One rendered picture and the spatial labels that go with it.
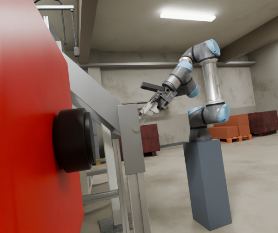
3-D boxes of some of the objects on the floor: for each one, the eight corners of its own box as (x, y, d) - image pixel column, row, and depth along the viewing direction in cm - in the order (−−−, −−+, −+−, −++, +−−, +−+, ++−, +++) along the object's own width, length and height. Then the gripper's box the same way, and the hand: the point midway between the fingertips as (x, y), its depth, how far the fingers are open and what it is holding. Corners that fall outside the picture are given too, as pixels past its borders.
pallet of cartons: (223, 137, 581) (220, 116, 585) (255, 138, 478) (250, 113, 481) (202, 141, 556) (199, 119, 559) (231, 143, 453) (227, 116, 456)
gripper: (184, 89, 85) (156, 123, 81) (170, 96, 103) (147, 124, 99) (170, 76, 84) (141, 110, 81) (158, 86, 102) (135, 113, 98)
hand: (140, 113), depth 90 cm, fingers open, 12 cm apart
